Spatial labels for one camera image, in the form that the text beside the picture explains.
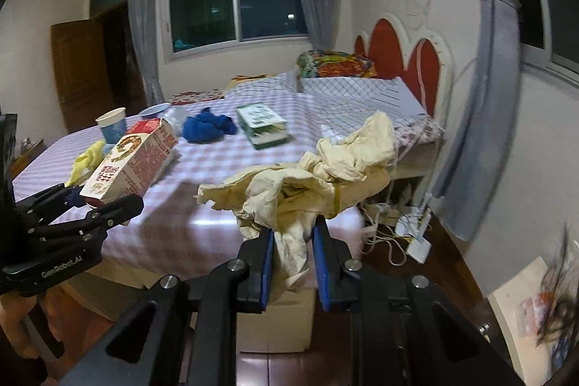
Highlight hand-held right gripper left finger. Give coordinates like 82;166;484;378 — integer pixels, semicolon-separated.
59;227;276;386

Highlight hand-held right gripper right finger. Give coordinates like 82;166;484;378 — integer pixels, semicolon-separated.
312;215;528;386

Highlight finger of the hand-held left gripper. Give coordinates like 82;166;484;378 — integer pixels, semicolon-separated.
40;193;145;244
14;182;86;225

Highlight red and white milk carton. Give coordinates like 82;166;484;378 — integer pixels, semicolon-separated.
79;119;181;208

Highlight blue patterned paper cup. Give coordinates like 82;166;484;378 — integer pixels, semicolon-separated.
95;107;128;145

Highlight cream cloth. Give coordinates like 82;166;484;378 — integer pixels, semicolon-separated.
196;111;396;294

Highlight blue towel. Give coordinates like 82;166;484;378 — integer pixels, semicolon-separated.
182;107;238;144

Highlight person's left hand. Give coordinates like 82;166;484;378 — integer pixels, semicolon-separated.
0;292;43;360

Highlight yellow cloth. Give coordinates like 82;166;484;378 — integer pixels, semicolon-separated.
65;140;106;188

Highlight wooden side cabinet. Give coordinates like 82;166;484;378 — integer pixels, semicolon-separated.
10;136;47;179

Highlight pink checkered tablecloth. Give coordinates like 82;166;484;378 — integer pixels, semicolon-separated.
11;72;365;267

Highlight white router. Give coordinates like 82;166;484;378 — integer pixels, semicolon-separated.
404;236;434;265

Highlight blue and white bowl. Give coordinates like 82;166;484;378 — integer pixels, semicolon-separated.
139;104;173;123

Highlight clear crumpled plastic wrap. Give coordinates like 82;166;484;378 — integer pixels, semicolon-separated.
160;106;187;138

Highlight brown wooden door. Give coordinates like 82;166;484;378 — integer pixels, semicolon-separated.
50;19;117;134

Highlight green and white box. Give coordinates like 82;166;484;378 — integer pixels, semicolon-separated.
234;101;291;150

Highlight white grid blanket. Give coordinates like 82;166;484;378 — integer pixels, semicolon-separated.
226;72;428;130

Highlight yellow blanket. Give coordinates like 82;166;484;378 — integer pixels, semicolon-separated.
225;73;282;89

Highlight colourful floral pillow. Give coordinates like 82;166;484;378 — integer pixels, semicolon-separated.
296;50;379;80

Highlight beige paper bag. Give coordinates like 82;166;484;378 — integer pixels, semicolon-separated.
487;256;579;386

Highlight red and white headboard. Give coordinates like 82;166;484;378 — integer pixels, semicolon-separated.
353;12;454;118

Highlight dark wiry object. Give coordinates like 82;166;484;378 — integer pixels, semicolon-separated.
533;222;579;348

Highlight side window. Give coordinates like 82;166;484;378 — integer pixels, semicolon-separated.
516;0;579;76

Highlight white cables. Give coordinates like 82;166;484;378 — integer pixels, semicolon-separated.
359;128;446;267

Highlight white bed frame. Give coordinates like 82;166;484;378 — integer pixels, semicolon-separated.
393;136;443;208

